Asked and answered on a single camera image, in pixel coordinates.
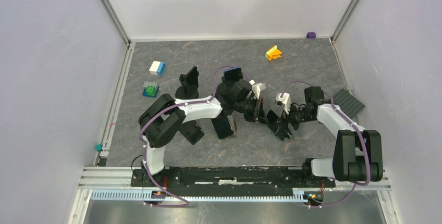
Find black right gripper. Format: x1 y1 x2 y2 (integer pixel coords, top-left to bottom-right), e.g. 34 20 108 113
275 99 315 139

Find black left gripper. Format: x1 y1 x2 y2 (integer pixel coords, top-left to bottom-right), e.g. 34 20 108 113
235 96 269 127

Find dark grey phone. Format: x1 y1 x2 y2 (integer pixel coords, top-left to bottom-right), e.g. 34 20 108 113
211 116 236 140

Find dark blue edged phone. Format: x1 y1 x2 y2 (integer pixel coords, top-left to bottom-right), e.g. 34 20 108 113
222 67 243 82

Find black folding desk stand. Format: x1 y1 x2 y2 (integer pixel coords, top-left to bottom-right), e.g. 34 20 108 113
179 120 204 145

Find black phone light blue edge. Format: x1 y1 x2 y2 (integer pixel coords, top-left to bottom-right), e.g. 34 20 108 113
179 66 199 88

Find black front phone stand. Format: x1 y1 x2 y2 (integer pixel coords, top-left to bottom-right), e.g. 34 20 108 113
175 86 199 99

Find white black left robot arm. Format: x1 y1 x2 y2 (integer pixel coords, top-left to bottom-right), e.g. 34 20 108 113
139 79 266 186

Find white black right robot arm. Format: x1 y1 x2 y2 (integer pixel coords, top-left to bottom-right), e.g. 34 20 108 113
276 86 384 186

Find yellow orange toy block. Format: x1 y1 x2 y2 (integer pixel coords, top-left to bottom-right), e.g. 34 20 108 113
265 45 282 61

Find grey studded baseplate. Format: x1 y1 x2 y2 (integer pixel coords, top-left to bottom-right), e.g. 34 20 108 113
333 89 365 119

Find purple small block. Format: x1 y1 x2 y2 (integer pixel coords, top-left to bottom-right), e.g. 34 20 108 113
306 32 317 39

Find white blue toy block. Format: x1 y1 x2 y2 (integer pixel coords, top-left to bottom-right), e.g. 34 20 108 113
149 61 165 76

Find green blue toy bricks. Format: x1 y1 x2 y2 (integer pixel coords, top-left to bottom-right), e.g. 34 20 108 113
142 81 159 98

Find teal small clip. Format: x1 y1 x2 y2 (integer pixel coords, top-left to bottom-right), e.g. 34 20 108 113
94 144 103 153

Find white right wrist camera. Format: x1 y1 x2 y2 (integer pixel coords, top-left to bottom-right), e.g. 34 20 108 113
275 92 291 115

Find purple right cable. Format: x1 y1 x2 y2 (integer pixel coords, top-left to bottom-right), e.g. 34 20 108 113
279 81 372 209

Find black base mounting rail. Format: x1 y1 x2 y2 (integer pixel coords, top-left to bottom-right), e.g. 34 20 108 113
130 166 336 197

